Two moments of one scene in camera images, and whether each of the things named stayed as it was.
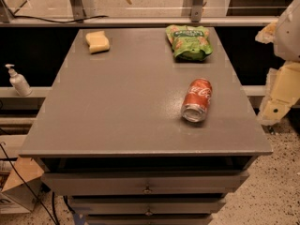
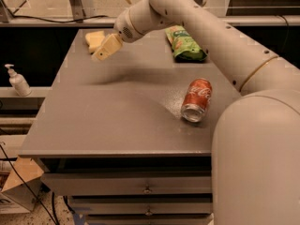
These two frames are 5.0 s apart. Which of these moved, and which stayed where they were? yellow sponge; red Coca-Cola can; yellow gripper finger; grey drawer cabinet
Moved: yellow gripper finger
Stayed: yellow sponge; red Coca-Cola can; grey drawer cabinet
